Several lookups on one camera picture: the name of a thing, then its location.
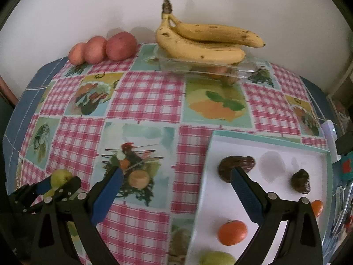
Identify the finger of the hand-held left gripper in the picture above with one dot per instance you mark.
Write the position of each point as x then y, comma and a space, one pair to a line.
70, 187
41, 187

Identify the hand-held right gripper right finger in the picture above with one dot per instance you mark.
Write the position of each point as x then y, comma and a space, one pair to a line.
245, 193

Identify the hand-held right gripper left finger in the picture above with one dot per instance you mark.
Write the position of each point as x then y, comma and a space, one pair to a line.
107, 196

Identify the yellow-green pear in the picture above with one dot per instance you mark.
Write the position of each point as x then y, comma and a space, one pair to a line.
61, 177

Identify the elongated dark brown fruit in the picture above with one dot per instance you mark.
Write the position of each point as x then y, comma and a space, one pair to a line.
224, 168

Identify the white tray with teal rim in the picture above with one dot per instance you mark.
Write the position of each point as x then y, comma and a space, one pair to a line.
275, 171

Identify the large orange tangerine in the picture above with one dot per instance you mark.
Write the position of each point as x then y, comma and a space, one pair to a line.
232, 232

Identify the round dark brown fruit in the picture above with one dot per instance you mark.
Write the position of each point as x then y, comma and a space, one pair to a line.
301, 181

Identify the small orange tangerine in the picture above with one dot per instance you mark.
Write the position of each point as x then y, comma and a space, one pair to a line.
317, 208

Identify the round tan fruit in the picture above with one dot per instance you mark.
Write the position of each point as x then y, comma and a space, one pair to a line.
139, 179

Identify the green apple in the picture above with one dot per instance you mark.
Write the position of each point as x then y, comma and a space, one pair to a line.
216, 259

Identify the white device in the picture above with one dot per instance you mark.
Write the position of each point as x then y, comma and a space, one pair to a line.
331, 138

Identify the teal cloth with red patch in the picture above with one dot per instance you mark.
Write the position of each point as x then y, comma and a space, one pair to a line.
347, 167

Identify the black box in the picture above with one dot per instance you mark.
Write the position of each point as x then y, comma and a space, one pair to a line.
344, 145

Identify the red potato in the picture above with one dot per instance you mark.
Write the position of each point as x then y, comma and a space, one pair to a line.
121, 46
77, 54
95, 49

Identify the clear plastic container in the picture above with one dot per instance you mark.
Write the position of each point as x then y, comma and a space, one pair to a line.
179, 65

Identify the bunch of yellow bananas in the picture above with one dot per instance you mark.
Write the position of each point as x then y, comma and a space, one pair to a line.
193, 48

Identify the spotted yellow banana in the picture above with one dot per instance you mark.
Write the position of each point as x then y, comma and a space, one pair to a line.
220, 34

